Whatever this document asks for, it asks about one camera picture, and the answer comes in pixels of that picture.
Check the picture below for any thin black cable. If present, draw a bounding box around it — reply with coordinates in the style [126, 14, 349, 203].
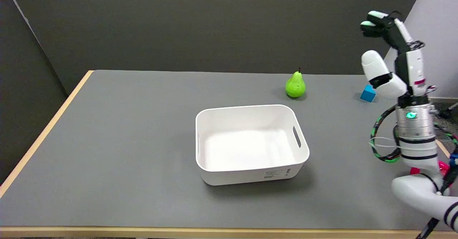
[415, 165, 458, 239]

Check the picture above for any green pear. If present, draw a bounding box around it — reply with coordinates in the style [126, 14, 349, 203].
[285, 68, 306, 98]

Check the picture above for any black cable with green marks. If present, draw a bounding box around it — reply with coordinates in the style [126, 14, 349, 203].
[370, 104, 458, 164]

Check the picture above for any white plastic storage bin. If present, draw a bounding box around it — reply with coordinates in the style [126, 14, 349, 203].
[195, 104, 310, 186]

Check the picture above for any blue cube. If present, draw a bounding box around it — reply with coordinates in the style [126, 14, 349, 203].
[360, 85, 376, 102]

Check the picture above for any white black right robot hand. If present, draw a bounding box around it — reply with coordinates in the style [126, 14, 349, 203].
[360, 11, 437, 108]

